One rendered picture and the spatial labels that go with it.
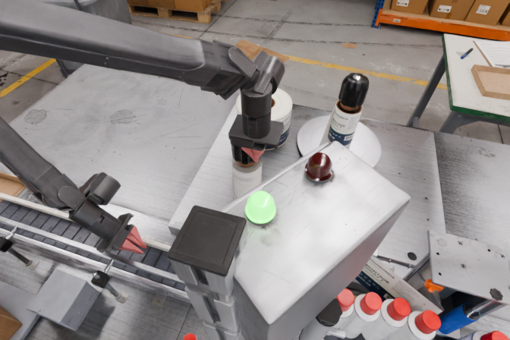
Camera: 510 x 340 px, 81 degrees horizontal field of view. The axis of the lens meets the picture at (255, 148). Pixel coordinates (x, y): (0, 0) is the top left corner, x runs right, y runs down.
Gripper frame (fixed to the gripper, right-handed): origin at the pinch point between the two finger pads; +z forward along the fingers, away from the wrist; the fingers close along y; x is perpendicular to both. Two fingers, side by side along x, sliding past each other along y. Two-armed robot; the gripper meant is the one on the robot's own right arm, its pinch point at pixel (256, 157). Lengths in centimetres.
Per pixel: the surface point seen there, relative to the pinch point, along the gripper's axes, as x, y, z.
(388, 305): 19.0, -32.3, 13.3
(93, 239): 18, 44, 31
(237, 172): -4.8, 7.0, 14.2
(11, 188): 8, 87, 35
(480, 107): -90, -82, 41
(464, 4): -340, -138, 91
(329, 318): 30.5, -18.1, -9.9
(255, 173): -6.0, 2.1, 14.4
